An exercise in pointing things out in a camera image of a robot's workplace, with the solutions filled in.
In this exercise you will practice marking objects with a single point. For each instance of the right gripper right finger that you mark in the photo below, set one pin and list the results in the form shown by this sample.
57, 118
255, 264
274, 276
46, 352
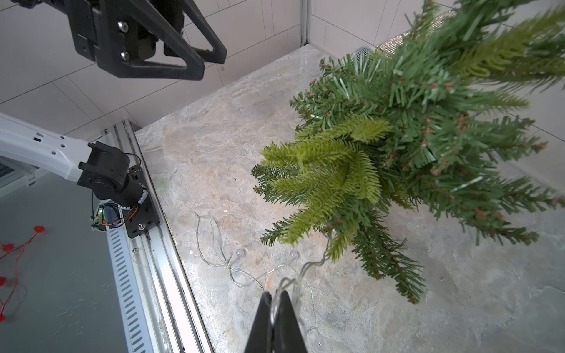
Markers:
287, 337

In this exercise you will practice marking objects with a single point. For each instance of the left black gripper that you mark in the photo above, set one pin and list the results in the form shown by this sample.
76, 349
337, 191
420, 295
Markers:
141, 39

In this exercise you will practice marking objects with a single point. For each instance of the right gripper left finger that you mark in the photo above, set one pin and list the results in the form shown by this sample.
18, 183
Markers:
260, 339

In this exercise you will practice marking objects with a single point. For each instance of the clear string lights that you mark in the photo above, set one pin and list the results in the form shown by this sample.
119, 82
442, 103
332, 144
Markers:
284, 272

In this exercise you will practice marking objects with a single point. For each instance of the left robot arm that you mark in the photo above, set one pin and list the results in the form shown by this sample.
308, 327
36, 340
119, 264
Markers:
102, 168

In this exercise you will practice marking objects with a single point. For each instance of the small green christmas tree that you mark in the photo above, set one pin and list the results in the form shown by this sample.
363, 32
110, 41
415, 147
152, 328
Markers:
426, 123

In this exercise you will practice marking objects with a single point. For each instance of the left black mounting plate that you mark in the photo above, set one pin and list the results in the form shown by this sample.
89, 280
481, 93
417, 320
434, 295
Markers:
144, 214

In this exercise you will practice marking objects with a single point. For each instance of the left green circuit board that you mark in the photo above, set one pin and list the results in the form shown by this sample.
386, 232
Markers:
108, 215

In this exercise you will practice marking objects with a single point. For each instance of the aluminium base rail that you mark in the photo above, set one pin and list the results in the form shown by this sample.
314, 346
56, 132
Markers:
158, 309

